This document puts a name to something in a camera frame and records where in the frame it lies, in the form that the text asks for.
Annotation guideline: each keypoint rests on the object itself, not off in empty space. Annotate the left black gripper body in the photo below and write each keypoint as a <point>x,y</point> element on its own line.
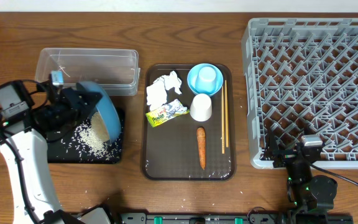
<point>64,111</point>

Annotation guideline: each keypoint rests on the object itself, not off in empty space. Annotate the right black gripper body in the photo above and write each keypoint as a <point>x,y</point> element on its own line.
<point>285,158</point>

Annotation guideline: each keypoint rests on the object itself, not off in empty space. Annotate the pile of white rice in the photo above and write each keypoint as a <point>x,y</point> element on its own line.
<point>86,143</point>

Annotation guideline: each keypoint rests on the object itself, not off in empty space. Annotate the dark blue plate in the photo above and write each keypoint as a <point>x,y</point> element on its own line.
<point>106,110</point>

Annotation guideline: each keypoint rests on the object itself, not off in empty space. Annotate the orange carrot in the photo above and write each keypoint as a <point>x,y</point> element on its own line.
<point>201,140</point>

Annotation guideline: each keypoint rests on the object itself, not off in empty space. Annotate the green yellow snack wrapper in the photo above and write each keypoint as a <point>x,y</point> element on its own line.
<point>166,112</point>

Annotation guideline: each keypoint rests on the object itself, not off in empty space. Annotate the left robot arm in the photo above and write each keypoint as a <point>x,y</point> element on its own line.
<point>23,145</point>

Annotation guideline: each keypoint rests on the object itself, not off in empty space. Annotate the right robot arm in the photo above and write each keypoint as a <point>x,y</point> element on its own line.
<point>313,196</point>

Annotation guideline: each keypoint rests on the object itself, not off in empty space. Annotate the grey plastic dishwasher rack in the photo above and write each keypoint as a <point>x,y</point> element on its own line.
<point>302,73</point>

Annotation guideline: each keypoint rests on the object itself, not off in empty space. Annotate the black plastic tray bin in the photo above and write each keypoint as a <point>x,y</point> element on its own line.
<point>56,154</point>

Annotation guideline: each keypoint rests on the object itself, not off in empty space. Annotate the right wooden chopstick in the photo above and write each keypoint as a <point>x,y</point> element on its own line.
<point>226,115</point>

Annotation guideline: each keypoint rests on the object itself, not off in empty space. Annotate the clear plastic bin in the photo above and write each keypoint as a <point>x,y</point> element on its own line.
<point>116,70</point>

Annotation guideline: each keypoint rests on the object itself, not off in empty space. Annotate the white plastic cup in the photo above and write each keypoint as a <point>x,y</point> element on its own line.
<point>201,107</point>

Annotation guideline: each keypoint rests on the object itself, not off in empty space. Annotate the light blue cup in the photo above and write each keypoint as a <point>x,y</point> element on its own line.
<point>206,80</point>

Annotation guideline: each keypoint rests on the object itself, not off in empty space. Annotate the crumpled white paper napkin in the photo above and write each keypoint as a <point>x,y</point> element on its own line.
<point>157,91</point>

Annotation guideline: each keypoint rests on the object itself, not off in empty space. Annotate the dark brown serving tray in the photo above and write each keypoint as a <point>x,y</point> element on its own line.
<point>170,150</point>

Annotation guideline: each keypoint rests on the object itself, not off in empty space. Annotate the light blue bowl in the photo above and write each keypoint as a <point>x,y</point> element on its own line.
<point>193,73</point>

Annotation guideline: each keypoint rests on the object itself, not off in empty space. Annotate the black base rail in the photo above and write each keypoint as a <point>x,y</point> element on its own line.
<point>251,218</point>

